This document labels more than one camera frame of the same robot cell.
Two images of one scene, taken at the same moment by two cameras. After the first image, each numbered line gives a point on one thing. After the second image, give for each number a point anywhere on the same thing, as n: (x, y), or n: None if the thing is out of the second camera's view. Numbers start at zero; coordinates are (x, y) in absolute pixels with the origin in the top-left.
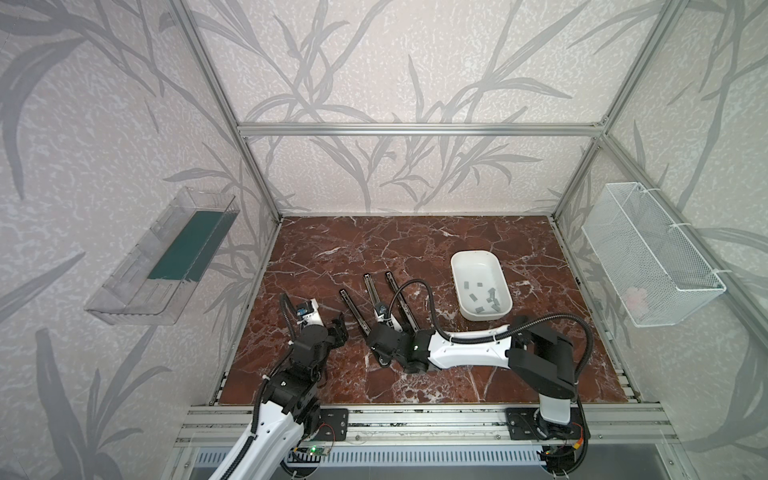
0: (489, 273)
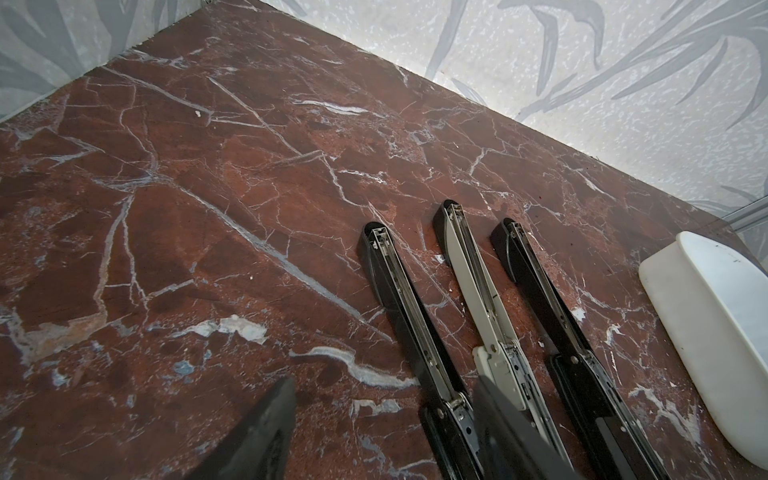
0: (710, 306)
